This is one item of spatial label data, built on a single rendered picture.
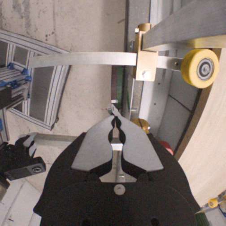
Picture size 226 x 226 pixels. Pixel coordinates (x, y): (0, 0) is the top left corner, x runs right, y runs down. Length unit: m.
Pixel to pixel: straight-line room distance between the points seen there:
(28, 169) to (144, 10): 0.58
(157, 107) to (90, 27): 0.92
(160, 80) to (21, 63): 1.13
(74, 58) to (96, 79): 0.85
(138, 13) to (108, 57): 0.22
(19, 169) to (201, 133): 0.50
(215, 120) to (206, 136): 0.06
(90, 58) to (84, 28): 0.89
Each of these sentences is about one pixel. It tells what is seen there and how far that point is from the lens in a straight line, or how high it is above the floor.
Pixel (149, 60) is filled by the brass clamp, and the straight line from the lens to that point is 0.28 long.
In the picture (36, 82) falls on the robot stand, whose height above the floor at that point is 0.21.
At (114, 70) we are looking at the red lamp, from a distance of 0.39.
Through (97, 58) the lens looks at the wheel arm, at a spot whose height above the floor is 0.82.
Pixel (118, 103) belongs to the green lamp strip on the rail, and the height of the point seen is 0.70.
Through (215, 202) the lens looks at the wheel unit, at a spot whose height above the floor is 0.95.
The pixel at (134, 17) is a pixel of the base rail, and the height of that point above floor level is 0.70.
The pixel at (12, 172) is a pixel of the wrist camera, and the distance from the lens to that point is 0.36.
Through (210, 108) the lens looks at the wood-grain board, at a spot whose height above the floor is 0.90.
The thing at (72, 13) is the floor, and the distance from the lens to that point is 1.24.
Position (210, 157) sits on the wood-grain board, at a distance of 0.52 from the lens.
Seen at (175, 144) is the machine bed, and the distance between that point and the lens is 0.52.
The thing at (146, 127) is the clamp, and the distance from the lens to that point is 0.30.
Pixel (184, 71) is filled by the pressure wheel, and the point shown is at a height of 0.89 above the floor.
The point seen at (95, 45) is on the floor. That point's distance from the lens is 1.12.
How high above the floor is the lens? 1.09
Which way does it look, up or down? 62 degrees down
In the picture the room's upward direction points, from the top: 179 degrees clockwise
